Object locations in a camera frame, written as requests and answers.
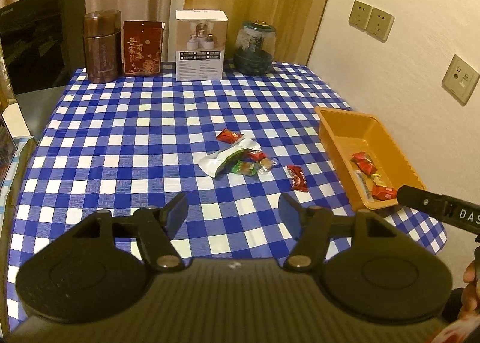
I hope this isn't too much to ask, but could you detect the orange plastic tray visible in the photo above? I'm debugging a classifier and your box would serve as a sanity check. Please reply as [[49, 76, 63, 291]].
[[315, 106, 425, 212]]

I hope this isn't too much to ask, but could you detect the yellow green candy packet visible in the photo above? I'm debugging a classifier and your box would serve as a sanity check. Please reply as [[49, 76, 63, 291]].
[[371, 173, 386, 187]]

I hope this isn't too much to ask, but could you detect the dark red candy packet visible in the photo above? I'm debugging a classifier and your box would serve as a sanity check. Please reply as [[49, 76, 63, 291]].
[[287, 165, 308, 193]]

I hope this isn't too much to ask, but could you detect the network wall outlet plate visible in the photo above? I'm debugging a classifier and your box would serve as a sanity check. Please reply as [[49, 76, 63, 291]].
[[442, 54, 479, 106]]

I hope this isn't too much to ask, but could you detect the clear brown cube candy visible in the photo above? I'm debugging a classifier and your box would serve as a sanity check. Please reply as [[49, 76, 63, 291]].
[[258, 157, 278, 174]]

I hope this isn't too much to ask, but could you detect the person right hand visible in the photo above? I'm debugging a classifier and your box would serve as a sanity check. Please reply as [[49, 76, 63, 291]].
[[458, 261, 480, 319]]

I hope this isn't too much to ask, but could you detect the black laptop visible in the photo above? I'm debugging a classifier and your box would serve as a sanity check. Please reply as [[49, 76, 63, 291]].
[[1, 0, 86, 140]]

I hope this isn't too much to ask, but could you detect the red gold gift box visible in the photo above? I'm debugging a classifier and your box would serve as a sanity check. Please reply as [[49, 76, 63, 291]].
[[123, 21, 164, 76]]

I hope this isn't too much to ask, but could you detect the white green snack pouch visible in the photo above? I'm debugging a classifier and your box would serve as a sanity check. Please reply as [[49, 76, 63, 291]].
[[198, 136, 261, 178]]

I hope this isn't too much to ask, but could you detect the blue white checkered tablecloth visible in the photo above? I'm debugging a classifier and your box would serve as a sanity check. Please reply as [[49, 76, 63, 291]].
[[6, 61, 449, 330]]

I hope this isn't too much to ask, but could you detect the small red candy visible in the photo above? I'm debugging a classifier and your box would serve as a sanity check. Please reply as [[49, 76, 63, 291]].
[[246, 150, 267, 162]]

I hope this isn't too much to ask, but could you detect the brown cylindrical tin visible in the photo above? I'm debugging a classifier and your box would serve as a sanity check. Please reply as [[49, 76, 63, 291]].
[[83, 10, 122, 83]]

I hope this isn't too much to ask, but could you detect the double wall socket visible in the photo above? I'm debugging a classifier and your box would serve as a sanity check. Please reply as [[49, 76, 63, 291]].
[[348, 1, 395, 42]]

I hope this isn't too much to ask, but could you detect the clear grey seed packet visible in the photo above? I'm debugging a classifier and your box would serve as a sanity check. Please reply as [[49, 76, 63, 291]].
[[355, 170, 374, 202]]

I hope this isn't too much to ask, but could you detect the white product box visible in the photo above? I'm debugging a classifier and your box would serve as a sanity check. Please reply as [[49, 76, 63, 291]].
[[175, 10, 228, 81]]

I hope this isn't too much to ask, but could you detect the large red snack packet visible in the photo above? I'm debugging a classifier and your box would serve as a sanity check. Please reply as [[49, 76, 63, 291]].
[[352, 151, 377, 176]]

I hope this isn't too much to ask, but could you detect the green glass jar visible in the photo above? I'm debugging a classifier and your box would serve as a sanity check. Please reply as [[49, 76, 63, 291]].
[[233, 20, 277, 76]]

